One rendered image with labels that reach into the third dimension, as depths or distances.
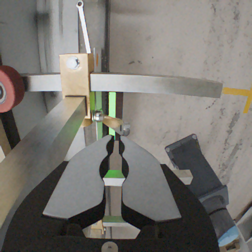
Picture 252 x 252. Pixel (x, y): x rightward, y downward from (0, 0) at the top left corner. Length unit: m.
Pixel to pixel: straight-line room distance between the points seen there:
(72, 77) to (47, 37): 0.31
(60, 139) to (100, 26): 0.33
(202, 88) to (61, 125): 0.25
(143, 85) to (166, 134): 1.12
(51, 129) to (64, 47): 0.40
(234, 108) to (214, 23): 0.76
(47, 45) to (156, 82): 0.40
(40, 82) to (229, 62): 1.32
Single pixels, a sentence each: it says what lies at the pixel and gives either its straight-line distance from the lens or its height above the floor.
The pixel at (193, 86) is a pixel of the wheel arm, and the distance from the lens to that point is 0.30.
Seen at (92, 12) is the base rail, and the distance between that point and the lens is 0.44.
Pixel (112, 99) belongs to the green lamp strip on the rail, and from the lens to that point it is 0.44.
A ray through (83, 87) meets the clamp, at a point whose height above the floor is 0.87.
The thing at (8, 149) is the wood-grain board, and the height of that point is 0.88.
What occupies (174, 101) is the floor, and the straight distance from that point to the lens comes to 1.25.
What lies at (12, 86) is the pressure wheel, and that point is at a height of 0.91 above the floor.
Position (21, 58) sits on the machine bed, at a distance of 0.49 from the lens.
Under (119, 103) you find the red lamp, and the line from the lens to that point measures 0.45.
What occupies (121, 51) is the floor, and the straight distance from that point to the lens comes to 1.12.
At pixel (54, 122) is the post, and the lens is 0.18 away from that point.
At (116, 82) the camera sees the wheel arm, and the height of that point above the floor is 0.86.
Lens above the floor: 1.12
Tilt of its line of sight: 62 degrees down
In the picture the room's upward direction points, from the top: 177 degrees clockwise
